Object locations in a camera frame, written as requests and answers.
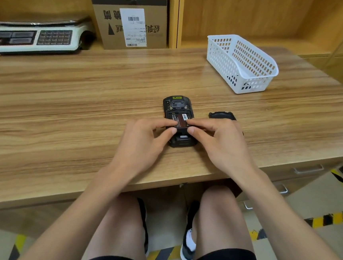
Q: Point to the wooden shelf unit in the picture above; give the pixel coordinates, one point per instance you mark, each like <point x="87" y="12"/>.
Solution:
<point x="238" y="5"/>

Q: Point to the black handheld scanner device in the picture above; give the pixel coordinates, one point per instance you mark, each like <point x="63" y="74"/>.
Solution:
<point x="176" y="104"/>

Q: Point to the wooden drawer cabinet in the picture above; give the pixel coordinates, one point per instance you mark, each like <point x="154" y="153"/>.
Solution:
<point x="286" y="175"/>

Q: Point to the person's leg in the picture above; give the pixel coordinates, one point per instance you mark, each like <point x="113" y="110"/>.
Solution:
<point x="219" y="220"/>
<point x="120" y="225"/>

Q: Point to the person's left thumb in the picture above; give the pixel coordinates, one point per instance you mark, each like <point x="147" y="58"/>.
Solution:
<point x="163" y="139"/>

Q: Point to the person's left leg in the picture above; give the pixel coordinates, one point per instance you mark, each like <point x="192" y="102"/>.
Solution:
<point x="120" y="225"/>

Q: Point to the black left shoe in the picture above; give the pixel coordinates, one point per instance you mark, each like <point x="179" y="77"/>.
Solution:
<point x="144" y="223"/>

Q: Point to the black battery cover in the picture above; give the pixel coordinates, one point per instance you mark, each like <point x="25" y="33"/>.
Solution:
<point x="221" y="116"/>

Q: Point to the white perforated plastic basket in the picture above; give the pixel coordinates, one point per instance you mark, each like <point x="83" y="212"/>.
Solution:
<point x="244" y="57"/>

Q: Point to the person's left hand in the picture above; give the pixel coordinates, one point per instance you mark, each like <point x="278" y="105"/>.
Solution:
<point x="137" y="149"/>

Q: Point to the person's right thumb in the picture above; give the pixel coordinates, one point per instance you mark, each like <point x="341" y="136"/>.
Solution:
<point x="199" y="138"/>

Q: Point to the white electronic weighing scale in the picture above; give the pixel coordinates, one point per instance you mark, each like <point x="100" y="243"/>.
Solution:
<point x="25" y="38"/>

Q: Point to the person's right forearm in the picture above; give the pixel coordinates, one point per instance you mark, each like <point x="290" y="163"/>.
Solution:
<point x="284" y="217"/>

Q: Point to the person's left forearm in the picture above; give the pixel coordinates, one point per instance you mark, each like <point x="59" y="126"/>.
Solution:
<point x="63" y="233"/>

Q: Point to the cardboard box with white label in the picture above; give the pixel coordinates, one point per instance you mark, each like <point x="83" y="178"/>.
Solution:
<point x="150" y="19"/>

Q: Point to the person's right leg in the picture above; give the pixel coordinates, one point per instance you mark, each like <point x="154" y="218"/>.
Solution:
<point x="219" y="220"/>

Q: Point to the red and black battery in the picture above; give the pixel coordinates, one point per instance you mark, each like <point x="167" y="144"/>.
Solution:
<point x="182" y="120"/>

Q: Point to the person's right hand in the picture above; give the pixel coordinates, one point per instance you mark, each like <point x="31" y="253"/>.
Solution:
<point x="224" y="147"/>

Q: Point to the black and white right shoe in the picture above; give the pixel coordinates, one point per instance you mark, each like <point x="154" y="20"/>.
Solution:
<point x="189" y="240"/>

